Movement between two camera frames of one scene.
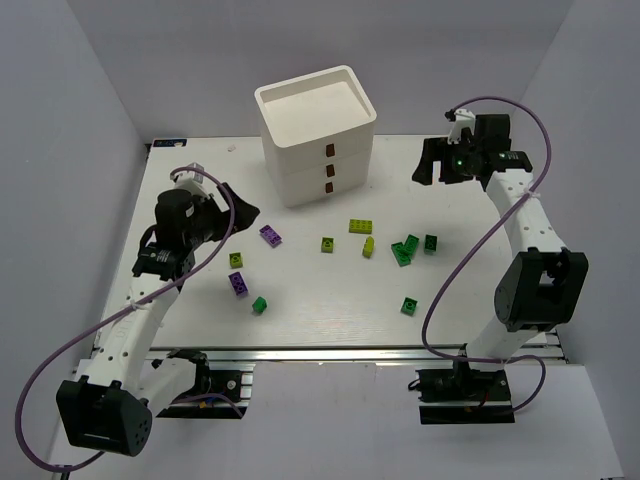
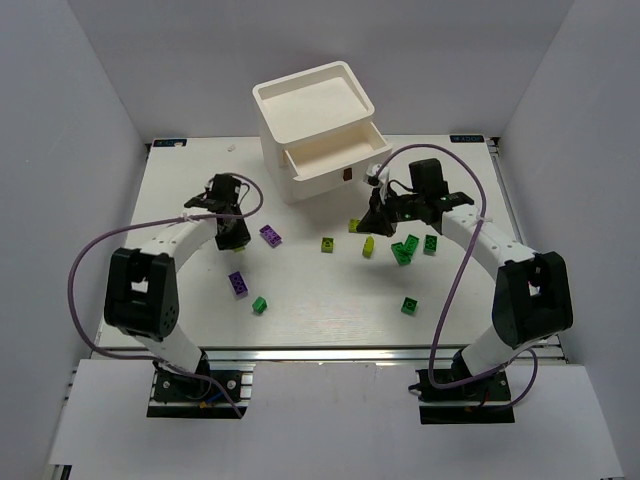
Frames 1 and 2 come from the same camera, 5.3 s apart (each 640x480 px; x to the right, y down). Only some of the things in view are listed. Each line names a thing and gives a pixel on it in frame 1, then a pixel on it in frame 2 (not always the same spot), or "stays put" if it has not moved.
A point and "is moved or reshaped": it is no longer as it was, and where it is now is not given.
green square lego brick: x=409 y=306 stays put
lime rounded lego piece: x=368 y=247 stays put
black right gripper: x=442 y=163 to x=386 y=214
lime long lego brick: x=360 y=226 stays put
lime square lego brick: x=327 y=245 stays put
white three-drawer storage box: x=318 y=133 is moved or reshaped
